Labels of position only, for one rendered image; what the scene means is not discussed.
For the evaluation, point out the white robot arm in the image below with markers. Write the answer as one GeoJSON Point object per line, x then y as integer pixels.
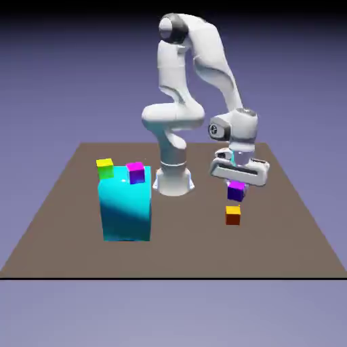
{"type": "Point", "coordinates": [173, 81]}

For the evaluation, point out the small yellow-green cube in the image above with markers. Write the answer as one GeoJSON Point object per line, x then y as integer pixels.
{"type": "Point", "coordinates": [105, 168]}

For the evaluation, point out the small purple cube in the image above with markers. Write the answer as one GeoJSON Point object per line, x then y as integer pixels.
{"type": "Point", "coordinates": [235, 191]}

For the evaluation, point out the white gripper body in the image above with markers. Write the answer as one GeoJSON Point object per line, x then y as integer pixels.
{"type": "Point", "coordinates": [238, 172]}

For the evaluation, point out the small orange cube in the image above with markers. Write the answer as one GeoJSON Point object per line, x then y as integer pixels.
{"type": "Point", "coordinates": [233, 215]}

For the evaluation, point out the small magenta cube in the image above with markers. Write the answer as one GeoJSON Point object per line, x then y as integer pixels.
{"type": "Point", "coordinates": [136, 172]}

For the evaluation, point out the large cyan box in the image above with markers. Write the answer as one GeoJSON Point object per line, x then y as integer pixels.
{"type": "Point", "coordinates": [125, 206]}

